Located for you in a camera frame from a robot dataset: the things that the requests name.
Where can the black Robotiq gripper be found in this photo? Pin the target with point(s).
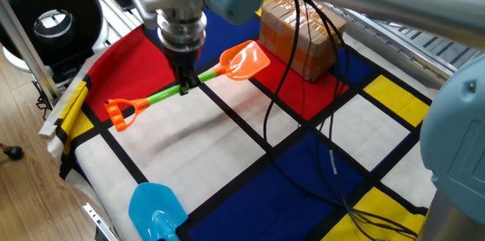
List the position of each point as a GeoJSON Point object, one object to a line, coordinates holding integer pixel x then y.
{"type": "Point", "coordinates": [183, 55]}

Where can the black knob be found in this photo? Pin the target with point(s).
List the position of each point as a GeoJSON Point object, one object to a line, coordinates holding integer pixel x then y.
{"type": "Point", "coordinates": [14, 152]}

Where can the taped cardboard box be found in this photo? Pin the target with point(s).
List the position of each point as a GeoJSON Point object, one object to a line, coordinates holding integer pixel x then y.
{"type": "Point", "coordinates": [276, 29]}

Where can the Mondrian pattern tablecloth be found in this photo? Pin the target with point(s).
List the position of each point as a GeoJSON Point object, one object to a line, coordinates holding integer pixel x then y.
{"type": "Point", "coordinates": [208, 146]}

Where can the aluminium frame post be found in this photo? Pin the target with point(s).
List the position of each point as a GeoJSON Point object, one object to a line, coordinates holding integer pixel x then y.
{"type": "Point", "coordinates": [26, 47]}

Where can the black round device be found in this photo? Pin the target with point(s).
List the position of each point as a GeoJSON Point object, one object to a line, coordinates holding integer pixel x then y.
{"type": "Point", "coordinates": [22, 6]}

